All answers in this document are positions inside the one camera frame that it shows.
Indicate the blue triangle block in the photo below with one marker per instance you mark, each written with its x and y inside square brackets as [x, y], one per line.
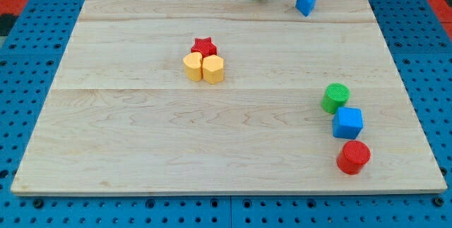
[305, 6]

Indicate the wooden board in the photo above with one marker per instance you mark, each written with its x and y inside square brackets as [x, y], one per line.
[122, 119]

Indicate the yellow hexagon block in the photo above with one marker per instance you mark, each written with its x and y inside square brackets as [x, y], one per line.
[213, 69]

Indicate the yellow heart block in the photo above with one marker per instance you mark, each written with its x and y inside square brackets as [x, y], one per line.
[193, 66]

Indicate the red star block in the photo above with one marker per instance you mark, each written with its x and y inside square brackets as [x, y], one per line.
[204, 46]

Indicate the green cylinder block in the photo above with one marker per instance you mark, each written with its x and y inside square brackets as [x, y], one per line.
[335, 96]

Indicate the blue cube block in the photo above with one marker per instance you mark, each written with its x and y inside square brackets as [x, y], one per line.
[347, 123]

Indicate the red cylinder block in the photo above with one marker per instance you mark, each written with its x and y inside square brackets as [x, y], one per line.
[353, 157]

